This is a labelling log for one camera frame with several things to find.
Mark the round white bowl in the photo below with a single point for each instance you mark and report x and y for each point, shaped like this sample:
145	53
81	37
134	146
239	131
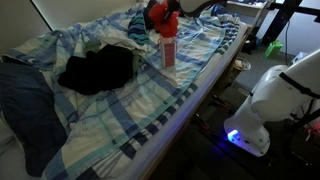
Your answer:
242	64

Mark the red cloth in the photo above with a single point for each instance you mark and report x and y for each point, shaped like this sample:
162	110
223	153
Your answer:
165	25

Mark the green bag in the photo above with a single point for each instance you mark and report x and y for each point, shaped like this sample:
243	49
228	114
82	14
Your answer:
273	49

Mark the black garment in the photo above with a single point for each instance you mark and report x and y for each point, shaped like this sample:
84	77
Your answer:
100	70

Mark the black tripod stand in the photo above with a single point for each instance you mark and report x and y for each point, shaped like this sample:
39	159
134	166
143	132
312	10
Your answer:
283	16

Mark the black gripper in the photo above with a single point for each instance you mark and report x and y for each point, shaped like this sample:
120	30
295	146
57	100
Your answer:
174	4

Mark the white side table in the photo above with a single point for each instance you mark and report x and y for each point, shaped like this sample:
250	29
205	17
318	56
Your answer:
245	7

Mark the teal navy striped cloth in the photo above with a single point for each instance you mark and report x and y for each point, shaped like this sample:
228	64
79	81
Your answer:
137	30

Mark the dark blue jeans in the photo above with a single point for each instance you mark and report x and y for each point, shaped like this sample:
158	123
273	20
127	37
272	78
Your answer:
30	116

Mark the wooden bed frame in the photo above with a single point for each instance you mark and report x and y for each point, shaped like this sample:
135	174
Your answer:
213	83

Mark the white gift bag red print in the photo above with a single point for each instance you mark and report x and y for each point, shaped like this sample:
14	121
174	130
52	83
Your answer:
168	51

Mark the white mattress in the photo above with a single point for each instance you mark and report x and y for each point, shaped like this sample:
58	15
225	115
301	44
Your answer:
186	113

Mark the white crumpled cloth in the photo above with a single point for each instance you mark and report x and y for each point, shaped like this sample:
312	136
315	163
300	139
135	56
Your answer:
120	41

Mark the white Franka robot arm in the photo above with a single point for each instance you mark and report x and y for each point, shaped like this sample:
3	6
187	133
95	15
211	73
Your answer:
280	96

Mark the blue plaid duvet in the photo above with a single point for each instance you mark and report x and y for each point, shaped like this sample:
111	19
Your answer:
140	100

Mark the black cloth lump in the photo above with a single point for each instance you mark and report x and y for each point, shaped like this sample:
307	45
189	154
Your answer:
150	15

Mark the green cloth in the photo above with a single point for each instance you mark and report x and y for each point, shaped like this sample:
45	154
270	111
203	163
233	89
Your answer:
90	46

